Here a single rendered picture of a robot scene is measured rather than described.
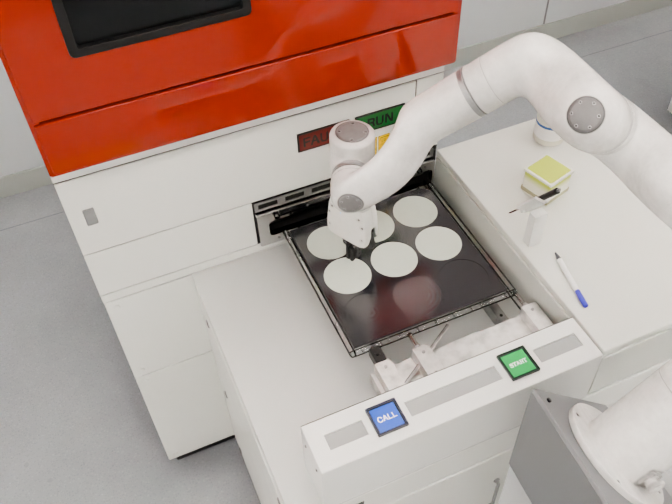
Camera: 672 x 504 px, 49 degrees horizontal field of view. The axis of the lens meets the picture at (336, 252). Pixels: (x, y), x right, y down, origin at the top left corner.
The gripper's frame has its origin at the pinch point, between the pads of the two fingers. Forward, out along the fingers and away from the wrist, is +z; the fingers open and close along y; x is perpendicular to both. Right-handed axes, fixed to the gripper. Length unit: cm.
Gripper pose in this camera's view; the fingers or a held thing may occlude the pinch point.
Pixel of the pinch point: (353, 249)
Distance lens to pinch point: 157.5
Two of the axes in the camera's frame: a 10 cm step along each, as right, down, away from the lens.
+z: 0.3, 6.7, 7.4
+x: 6.3, -5.9, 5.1
